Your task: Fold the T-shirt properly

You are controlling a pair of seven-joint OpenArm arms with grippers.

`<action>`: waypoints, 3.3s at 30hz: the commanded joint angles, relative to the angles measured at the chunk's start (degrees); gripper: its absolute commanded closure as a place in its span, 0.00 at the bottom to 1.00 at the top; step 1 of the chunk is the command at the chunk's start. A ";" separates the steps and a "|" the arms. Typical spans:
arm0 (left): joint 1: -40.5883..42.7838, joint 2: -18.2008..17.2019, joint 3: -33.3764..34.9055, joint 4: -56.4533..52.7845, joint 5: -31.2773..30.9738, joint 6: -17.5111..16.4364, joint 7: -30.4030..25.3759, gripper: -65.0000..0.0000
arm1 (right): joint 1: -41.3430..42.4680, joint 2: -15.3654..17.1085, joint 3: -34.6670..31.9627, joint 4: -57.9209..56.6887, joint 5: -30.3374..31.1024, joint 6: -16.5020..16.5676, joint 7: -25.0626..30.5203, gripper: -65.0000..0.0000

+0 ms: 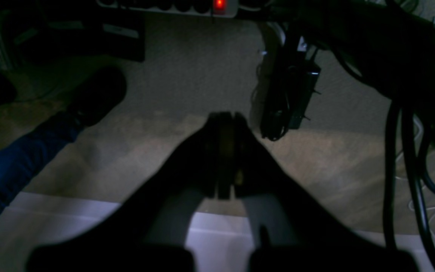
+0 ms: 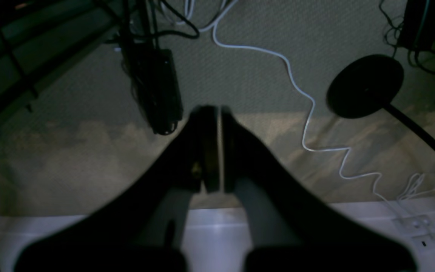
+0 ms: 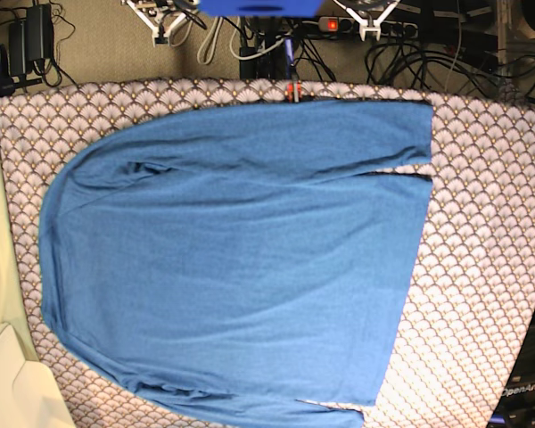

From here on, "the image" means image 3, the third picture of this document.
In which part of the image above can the red black table clamp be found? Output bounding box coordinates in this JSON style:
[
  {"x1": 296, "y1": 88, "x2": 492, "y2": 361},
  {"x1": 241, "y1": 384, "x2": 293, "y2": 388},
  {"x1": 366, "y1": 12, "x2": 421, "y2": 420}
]
[{"x1": 285, "y1": 80, "x2": 302, "y2": 103}]

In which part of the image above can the black power adapter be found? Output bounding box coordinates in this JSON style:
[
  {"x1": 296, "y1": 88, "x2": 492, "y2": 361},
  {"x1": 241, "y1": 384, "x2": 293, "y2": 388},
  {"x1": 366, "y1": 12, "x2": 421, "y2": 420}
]
[{"x1": 8, "y1": 4, "x2": 54, "y2": 77}]

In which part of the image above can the blue T-shirt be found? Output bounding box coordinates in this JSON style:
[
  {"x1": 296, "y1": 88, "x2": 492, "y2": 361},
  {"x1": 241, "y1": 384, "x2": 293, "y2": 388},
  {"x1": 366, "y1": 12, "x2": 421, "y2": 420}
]
[{"x1": 38, "y1": 101, "x2": 433, "y2": 427}]

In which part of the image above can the blue box overhead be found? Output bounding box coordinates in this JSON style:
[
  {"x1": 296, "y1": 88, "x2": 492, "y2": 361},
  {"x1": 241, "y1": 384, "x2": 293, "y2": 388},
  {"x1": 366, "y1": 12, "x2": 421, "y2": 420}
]
[{"x1": 199, "y1": 0, "x2": 324, "y2": 18}]

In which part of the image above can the grey looped cable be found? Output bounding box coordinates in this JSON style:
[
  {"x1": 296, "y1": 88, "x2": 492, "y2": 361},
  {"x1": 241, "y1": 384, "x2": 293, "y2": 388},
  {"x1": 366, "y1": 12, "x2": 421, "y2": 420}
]
[{"x1": 196, "y1": 17, "x2": 224, "y2": 64}]

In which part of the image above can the white power strip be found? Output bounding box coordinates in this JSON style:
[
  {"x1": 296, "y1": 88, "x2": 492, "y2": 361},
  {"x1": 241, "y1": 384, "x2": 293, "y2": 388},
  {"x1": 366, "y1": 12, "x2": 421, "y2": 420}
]
[{"x1": 315, "y1": 16, "x2": 419, "y2": 40}]

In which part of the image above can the black OpenArm case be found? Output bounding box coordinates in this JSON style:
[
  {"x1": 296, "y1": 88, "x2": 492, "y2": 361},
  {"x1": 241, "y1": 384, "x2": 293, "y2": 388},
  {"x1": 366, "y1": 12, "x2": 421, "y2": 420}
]
[{"x1": 487, "y1": 311, "x2": 535, "y2": 427}]

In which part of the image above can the fan-patterned table cloth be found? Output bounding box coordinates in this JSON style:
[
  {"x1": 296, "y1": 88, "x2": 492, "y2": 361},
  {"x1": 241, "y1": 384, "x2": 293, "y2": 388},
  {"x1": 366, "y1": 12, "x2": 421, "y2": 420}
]
[{"x1": 0, "y1": 79, "x2": 535, "y2": 427}]

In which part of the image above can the white plastic bin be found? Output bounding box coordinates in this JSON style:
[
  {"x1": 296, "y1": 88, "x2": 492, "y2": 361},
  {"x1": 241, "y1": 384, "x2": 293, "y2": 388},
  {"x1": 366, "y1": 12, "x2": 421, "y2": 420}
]
[{"x1": 0, "y1": 323, "x2": 75, "y2": 427}]

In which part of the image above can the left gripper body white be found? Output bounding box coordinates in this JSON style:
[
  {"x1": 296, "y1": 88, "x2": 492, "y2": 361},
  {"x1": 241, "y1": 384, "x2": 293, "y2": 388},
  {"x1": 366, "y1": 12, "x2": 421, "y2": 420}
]
[{"x1": 333, "y1": 0, "x2": 400, "y2": 41}]

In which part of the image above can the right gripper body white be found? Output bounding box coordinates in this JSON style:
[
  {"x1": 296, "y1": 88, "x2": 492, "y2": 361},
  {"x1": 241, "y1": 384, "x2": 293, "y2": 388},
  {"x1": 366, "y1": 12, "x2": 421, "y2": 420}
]
[{"x1": 123, "y1": 0, "x2": 199, "y2": 46}]

